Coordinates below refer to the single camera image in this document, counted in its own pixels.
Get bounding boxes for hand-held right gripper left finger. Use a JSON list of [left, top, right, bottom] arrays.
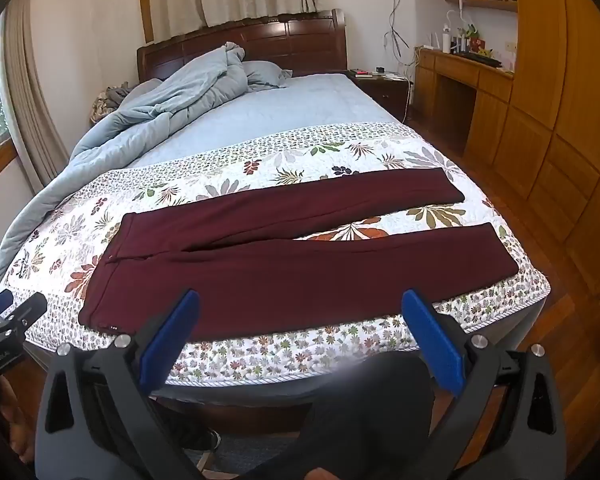
[[34, 288, 204, 480]]

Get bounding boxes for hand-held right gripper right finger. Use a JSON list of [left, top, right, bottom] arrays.
[[401, 288, 569, 480]]

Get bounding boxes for maroon pants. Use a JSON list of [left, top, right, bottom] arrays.
[[77, 167, 520, 342]]

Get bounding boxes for person's leg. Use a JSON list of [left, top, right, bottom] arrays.
[[242, 350, 437, 480]]

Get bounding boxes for white floral quilt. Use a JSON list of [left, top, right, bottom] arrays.
[[0, 121, 552, 387]]

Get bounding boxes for beige curtain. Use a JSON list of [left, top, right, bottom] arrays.
[[2, 0, 83, 197]]

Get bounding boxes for grey clothes pile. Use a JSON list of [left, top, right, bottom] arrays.
[[90, 81, 137, 125]]

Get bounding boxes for light blue duvet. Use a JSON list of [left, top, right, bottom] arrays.
[[0, 41, 247, 273]]

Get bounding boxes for light blue bed sheet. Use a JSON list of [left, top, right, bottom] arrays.
[[70, 72, 406, 187]]

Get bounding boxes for wooden desk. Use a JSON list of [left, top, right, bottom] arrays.
[[412, 46, 517, 158]]

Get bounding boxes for dark wooden nightstand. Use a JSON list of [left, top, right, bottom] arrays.
[[347, 68, 414, 122]]

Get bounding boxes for wooden wardrobe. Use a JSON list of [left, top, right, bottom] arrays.
[[464, 0, 600, 313]]

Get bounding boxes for light blue pillow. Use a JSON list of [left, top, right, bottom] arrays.
[[241, 60, 294, 92]]

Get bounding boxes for black keyboard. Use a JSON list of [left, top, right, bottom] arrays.
[[451, 50, 504, 68]]

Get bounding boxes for dark wooden headboard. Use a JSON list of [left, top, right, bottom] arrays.
[[136, 8, 349, 84]]

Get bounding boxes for white clothes hanger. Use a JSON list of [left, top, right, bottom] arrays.
[[445, 9, 482, 37]]

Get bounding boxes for hanging cables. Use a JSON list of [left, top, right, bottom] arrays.
[[381, 0, 417, 70]]

